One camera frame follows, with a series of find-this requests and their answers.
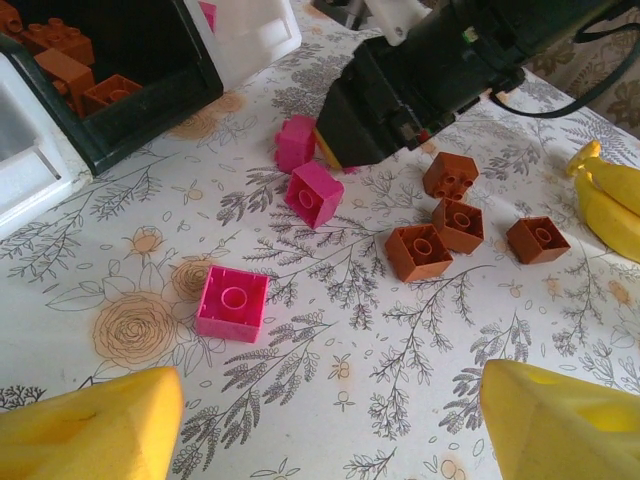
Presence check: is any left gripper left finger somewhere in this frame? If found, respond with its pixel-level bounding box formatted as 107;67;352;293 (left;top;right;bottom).
0;366;185;480

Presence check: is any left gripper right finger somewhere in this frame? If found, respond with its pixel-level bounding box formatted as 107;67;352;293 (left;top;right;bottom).
482;358;640;480

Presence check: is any pink lego brick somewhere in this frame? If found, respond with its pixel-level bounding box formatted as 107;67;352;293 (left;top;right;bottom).
273;113;319;175
197;0;220;32
194;264;271;345
283;160;345;230

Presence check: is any brown lego brick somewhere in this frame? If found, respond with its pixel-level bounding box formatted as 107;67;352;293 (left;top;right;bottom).
422;151;481;201
0;0;25;37
505;215;572;266
23;17;97;69
33;47;96;115
82;73;146;120
383;223;455;285
431;197;486;255

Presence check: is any white plastic bin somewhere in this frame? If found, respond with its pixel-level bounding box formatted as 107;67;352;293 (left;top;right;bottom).
182;0;305;92
0;49;76;241

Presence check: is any black plastic bin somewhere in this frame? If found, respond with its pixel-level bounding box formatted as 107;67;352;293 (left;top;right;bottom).
0;0;225;177

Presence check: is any floral table cover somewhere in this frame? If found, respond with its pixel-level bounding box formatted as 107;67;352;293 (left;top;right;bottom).
0;0;640;480

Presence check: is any yellow banana bunch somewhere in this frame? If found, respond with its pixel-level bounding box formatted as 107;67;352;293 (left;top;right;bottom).
566;139;640;262

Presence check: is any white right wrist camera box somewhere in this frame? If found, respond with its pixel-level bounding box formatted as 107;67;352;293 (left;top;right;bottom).
363;0;431;47

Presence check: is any thin black cable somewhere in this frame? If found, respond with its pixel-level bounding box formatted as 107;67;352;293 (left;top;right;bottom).
487;0;640;121

